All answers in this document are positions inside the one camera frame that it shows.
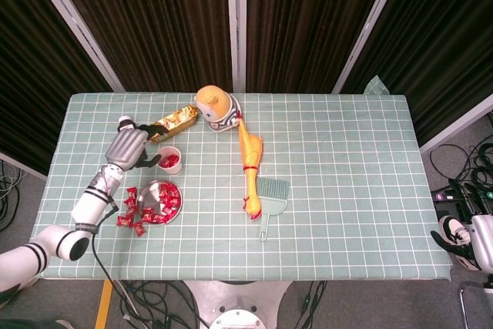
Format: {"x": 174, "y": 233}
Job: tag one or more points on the round steel plate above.
{"x": 150, "y": 194}

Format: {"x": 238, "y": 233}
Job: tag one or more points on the dark brown curtain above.
{"x": 443, "y": 36}
{"x": 308, "y": 17}
{"x": 154, "y": 17}
{"x": 31, "y": 55}

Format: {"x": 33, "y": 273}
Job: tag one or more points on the gold foil snack package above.
{"x": 181, "y": 117}

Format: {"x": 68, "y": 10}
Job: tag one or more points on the metal chair leg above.
{"x": 463, "y": 307}

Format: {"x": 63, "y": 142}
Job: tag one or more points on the black power strip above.
{"x": 443, "y": 195}

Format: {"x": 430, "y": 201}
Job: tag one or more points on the orange plush toy striped shirt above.
{"x": 215, "y": 101}

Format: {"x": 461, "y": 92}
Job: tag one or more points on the orange rubber chicken toy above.
{"x": 250, "y": 152}

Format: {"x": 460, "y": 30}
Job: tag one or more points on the white black sneaker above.
{"x": 450, "y": 225}

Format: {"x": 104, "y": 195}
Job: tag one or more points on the brown medicine bottle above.
{"x": 125, "y": 120}

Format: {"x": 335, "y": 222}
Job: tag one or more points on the white frame floor rail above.
{"x": 454, "y": 128}
{"x": 23, "y": 166}

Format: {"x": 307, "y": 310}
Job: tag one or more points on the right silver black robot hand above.
{"x": 484, "y": 242}

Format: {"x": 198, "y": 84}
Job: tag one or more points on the red candy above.
{"x": 174, "y": 201}
{"x": 139, "y": 230}
{"x": 148, "y": 216}
{"x": 124, "y": 220}
{"x": 163, "y": 200}
{"x": 129, "y": 205}
{"x": 158, "y": 218}
{"x": 132, "y": 193}
{"x": 169, "y": 211}
{"x": 169, "y": 160}
{"x": 169, "y": 189}

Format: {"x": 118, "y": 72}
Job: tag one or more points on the green mini brush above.
{"x": 273, "y": 186}

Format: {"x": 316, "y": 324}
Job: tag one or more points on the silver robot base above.
{"x": 239, "y": 306}

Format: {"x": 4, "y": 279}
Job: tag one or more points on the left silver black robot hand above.
{"x": 125, "y": 150}

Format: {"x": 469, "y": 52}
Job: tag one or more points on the white frame post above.
{"x": 72, "y": 17}
{"x": 235, "y": 17}
{"x": 368, "y": 24}

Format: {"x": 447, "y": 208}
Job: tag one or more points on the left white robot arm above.
{"x": 90, "y": 205}

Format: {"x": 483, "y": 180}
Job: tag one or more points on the green checked tablecloth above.
{"x": 346, "y": 190}

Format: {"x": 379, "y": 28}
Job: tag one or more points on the white paper cup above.
{"x": 173, "y": 170}

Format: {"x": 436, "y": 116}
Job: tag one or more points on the green mini dustpan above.
{"x": 271, "y": 205}

